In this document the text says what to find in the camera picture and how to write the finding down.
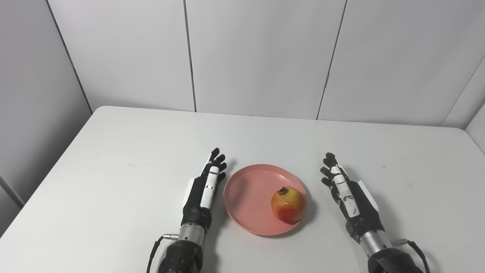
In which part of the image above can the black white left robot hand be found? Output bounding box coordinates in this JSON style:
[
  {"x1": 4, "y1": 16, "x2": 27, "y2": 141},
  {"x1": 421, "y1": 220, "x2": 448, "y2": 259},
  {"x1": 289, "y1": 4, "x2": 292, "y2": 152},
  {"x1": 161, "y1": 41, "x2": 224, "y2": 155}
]
[{"x1": 181, "y1": 148, "x2": 228, "y2": 233}]

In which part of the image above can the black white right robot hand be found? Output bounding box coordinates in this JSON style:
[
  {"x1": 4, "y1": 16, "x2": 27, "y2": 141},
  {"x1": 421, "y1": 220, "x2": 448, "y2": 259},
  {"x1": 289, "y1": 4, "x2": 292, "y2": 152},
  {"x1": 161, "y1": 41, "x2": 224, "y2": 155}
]
[{"x1": 320, "y1": 152, "x2": 385, "y2": 243}]

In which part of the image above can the pink round plate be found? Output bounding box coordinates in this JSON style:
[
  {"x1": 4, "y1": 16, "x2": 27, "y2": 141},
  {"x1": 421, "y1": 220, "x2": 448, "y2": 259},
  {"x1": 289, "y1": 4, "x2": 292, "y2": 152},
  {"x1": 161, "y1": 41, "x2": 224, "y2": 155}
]
[{"x1": 223, "y1": 164, "x2": 308, "y2": 236}]

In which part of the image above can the red yellow pomegranate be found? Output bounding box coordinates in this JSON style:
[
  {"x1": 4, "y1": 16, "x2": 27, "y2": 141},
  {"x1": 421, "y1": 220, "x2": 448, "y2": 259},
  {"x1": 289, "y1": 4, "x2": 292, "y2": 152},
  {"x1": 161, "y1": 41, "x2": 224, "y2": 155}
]
[{"x1": 271, "y1": 187, "x2": 307, "y2": 224}]

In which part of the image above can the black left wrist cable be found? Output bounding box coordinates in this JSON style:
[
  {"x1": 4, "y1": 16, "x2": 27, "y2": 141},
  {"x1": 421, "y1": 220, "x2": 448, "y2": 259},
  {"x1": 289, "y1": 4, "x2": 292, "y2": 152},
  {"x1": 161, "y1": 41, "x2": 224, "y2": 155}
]
[{"x1": 146, "y1": 234, "x2": 179, "y2": 273}]

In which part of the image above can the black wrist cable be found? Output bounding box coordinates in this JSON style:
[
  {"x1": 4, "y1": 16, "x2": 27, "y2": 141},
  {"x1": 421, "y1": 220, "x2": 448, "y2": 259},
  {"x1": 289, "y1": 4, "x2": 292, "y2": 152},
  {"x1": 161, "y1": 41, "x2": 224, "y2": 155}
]
[
  {"x1": 146, "y1": 234, "x2": 179, "y2": 273},
  {"x1": 393, "y1": 238, "x2": 431, "y2": 273}
]

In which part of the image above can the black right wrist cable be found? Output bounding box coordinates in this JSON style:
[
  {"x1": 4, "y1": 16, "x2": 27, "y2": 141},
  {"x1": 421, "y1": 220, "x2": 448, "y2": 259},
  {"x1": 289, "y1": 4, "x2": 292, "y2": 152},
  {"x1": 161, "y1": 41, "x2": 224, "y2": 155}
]
[{"x1": 393, "y1": 238, "x2": 431, "y2": 273}]

